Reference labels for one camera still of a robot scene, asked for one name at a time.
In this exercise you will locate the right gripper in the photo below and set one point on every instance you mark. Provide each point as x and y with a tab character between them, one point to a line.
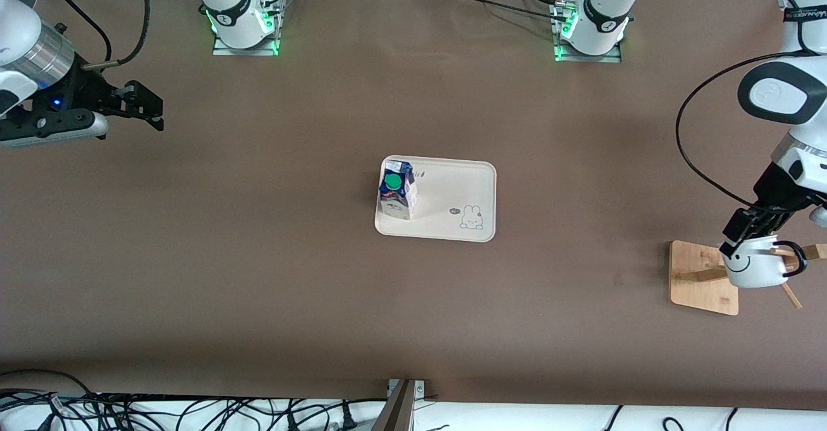
86	90

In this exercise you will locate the cream rabbit print tray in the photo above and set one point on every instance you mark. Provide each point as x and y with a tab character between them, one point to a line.
452	195

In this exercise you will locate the wooden cup stand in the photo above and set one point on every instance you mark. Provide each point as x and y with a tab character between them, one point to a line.
701	285

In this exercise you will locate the blue white milk carton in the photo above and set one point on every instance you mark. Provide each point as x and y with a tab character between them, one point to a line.
397	192

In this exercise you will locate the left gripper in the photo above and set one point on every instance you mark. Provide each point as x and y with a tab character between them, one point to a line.
780	192

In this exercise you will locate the white smiley face cup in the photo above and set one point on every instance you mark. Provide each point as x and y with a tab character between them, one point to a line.
756	269

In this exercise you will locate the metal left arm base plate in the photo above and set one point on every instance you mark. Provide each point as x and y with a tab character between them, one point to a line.
610	58

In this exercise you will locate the black power plug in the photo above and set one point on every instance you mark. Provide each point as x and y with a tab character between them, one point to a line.
349	418

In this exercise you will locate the grey aluminium profile beam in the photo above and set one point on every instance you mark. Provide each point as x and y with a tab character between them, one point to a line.
395	415

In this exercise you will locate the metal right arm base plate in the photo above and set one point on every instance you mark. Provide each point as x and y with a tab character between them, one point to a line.
219	51

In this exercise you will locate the silver metal corner bracket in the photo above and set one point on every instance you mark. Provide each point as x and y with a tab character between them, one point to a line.
420	389

